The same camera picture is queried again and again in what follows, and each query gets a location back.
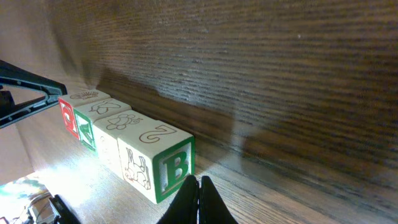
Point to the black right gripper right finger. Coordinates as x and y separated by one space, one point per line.
212 209

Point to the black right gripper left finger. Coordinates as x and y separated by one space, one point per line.
184 207

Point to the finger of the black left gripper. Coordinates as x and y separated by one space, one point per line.
24 94

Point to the wooden block with animal drawing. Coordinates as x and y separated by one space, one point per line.
156 157

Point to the wooden block green V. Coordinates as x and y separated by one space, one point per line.
86 115

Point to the wooden block number 8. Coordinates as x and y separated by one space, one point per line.
106 133

